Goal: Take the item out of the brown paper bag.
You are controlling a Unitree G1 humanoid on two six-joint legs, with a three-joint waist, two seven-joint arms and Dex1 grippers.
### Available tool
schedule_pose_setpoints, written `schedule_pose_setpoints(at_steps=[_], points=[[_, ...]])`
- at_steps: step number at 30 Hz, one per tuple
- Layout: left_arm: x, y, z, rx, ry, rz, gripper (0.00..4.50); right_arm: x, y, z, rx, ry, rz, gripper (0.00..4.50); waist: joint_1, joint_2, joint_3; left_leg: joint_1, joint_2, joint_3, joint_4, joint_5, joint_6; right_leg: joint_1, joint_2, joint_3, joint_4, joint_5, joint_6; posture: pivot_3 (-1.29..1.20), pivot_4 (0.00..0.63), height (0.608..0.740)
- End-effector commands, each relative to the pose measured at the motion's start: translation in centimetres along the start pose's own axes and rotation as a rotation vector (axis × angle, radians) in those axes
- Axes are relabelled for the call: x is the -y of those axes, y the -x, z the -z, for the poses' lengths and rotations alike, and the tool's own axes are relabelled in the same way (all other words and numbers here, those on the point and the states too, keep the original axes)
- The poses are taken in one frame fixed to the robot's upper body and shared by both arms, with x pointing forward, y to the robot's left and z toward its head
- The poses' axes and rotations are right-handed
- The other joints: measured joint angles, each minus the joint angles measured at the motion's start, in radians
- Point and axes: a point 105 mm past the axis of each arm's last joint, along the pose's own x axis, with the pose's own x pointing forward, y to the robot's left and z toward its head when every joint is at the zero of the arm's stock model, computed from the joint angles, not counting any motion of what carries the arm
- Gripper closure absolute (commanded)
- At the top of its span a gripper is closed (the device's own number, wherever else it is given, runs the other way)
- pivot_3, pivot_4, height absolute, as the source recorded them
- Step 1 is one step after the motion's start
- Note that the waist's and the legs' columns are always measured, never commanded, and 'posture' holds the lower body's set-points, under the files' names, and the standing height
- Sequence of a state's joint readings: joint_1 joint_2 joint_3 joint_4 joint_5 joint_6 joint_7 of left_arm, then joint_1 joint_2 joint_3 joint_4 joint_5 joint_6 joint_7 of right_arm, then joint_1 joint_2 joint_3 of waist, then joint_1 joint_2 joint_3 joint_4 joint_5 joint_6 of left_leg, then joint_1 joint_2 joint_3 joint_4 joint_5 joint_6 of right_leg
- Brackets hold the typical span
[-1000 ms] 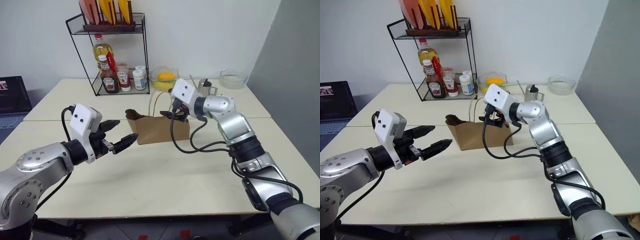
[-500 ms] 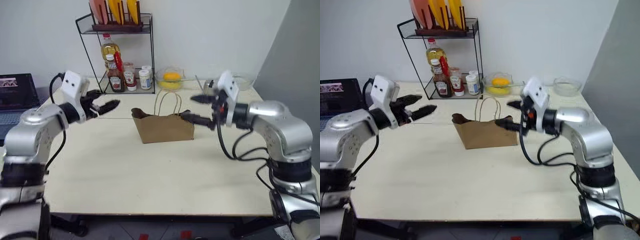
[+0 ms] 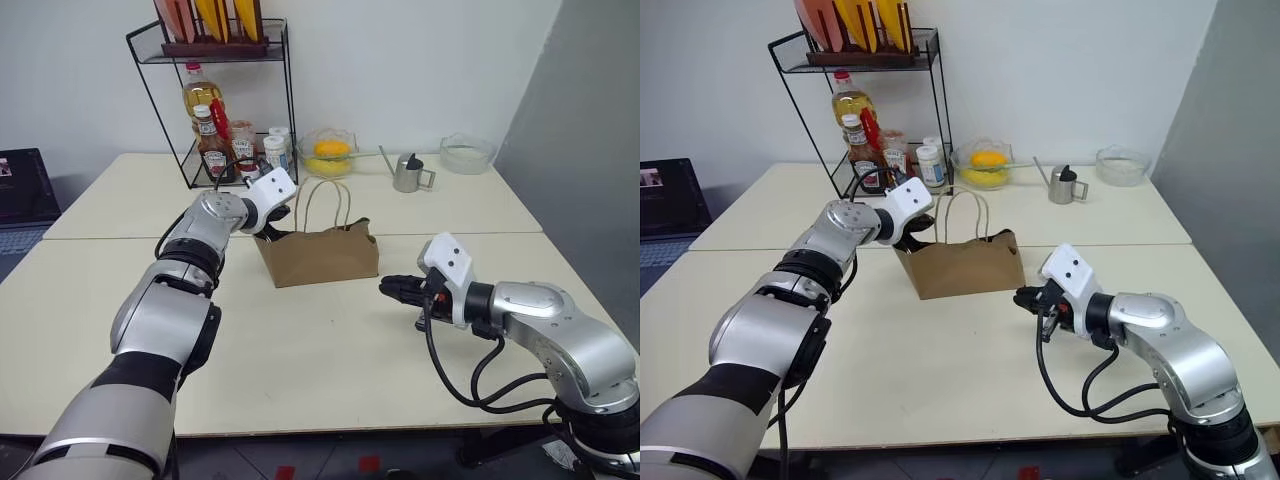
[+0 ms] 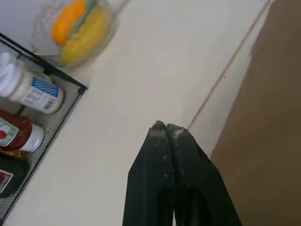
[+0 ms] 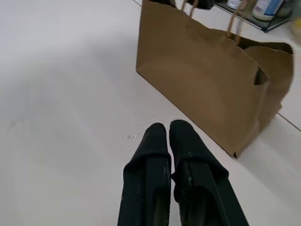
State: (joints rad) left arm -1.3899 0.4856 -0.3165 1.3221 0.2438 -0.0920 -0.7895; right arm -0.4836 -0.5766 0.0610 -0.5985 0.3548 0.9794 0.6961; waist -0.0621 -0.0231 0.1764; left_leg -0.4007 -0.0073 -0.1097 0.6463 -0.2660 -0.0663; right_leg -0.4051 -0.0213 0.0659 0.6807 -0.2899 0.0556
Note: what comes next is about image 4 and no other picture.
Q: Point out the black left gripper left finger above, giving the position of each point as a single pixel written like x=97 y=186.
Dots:
x=150 y=179

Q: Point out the brown paper bag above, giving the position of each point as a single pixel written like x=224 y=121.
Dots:
x=263 y=113

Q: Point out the red ketchup bottle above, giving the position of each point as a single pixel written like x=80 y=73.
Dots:
x=17 y=135

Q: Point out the clear glass fruit bowl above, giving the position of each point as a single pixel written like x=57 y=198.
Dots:
x=75 y=33

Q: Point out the yellow banana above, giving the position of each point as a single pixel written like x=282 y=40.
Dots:
x=85 y=38

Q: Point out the orange fruit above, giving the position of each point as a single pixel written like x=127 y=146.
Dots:
x=68 y=22

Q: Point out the black container with label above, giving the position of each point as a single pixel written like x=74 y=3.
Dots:
x=9 y=176

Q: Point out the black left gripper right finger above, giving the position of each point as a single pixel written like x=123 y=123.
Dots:
x=200 y=183

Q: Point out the white mayonnaise jar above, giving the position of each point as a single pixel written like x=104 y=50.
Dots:
x=30 y=88

